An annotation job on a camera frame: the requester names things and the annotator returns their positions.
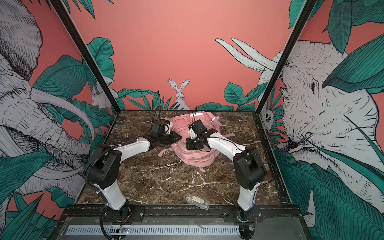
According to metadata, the clear plastic eraser box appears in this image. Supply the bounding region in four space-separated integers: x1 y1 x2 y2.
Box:
185 194 210 210

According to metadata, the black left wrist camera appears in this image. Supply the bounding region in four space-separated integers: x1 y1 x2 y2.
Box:
148 120 171 138

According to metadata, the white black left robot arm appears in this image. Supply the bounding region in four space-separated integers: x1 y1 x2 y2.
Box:
84 131 182 211

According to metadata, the black right corner frame post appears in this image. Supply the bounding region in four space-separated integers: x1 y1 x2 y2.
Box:
256 0 317 115

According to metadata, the pink student backpack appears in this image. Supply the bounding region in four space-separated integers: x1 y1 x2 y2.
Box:
169 112 240 172

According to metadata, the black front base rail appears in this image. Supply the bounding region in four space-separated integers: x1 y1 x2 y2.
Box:
59 203 304 224

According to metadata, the white perforated vent strip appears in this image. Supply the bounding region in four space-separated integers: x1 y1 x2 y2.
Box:
65 225 240 237

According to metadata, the black corner frame post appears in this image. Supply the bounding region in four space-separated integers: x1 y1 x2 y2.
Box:
50 0 121 114
256 0 317 115

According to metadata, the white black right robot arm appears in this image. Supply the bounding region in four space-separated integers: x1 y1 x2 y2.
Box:
186 133 268 212

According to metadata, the black left corner frame post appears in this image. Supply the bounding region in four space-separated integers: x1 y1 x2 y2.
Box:
50 0 121 114

